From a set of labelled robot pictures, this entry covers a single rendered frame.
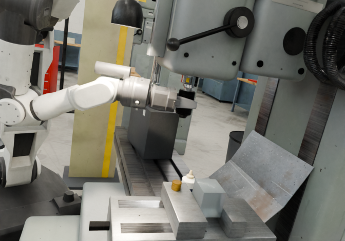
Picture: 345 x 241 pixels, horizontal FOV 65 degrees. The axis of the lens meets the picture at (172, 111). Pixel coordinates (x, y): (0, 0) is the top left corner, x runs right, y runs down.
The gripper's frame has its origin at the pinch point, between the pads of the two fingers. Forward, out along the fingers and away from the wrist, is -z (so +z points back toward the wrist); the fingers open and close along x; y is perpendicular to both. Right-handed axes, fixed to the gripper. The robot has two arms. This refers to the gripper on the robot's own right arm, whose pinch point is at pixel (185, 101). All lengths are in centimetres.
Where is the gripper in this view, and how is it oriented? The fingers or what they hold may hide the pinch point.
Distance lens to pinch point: 79.0
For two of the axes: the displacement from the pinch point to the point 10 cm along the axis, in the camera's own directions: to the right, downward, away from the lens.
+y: -1.9, 9.5, 2.4
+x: -0.3, -2.5, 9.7
